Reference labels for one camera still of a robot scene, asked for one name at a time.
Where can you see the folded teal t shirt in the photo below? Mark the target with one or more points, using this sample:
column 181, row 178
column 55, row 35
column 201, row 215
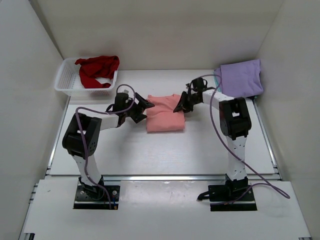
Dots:
column 218, row 82

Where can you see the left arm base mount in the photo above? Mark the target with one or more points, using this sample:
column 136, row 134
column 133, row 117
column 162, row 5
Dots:
column 94, row 198

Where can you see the pink t shirt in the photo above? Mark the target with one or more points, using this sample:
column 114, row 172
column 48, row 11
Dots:
column 161, row 118

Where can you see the red t shirt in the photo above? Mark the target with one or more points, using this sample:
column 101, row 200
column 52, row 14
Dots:
column 97, row 67

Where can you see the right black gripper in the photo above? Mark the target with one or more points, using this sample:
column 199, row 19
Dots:
column 186, row 101

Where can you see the folded purple t shirt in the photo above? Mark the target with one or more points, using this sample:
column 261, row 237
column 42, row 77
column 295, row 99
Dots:
column 241, row 79

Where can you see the white plastic basket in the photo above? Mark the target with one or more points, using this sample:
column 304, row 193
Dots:
column 68, row 81

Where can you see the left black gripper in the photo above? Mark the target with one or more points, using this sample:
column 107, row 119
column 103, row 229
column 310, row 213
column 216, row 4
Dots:
column 136, row 110

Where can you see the aluminium rail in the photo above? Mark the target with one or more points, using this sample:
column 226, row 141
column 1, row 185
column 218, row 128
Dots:
column 163, row 177

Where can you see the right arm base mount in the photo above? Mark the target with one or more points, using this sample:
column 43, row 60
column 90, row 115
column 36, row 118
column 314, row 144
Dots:
column 232, row 196

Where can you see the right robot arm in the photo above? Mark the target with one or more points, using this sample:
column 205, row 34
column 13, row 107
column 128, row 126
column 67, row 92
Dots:
column 234, row 122

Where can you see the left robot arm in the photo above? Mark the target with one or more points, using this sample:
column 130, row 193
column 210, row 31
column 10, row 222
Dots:
column 82, row 135

